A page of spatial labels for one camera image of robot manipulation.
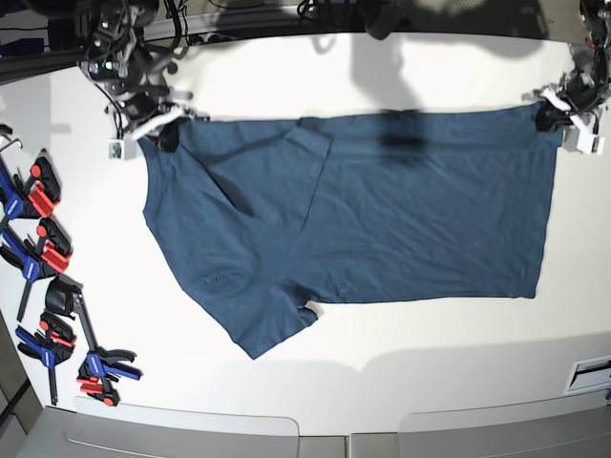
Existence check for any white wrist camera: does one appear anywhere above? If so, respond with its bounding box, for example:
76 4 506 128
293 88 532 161
107 138 137 161
562 127 605 156

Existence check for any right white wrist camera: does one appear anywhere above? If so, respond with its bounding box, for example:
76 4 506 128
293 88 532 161
107 138 137 161

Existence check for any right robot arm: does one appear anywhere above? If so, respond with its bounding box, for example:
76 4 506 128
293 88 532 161
79 1 199 158

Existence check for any white power strip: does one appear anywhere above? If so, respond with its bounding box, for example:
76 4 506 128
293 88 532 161
186 32 237 46

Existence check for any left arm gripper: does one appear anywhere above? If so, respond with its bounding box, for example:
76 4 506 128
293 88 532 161
535 72 610 132

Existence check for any top blue red bar clamp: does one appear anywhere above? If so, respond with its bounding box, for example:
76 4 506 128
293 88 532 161
1 156 61 231

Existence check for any dark blue T-shirt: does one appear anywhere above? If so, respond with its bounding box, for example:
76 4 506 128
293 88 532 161
139 105 563 359

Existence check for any silver hex key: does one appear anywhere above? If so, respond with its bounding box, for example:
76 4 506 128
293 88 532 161
0 134 23 152

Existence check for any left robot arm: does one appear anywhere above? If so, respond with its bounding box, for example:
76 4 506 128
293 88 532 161
535 1 610 132

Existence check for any blue red bar clamp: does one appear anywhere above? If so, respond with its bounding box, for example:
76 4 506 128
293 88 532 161
15 311 76 406
1 217 73 323
1 156 61 231
74 293 142 406

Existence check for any right grey tray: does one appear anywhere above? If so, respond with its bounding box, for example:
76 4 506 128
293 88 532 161
398 392 610 457

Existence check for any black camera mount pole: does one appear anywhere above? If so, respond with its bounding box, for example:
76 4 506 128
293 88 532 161
363 0 405 40

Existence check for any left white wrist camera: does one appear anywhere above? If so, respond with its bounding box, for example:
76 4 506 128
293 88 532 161
562 127 605 156

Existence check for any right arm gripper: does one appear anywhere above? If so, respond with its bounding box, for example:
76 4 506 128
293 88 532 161
108 88 210 153

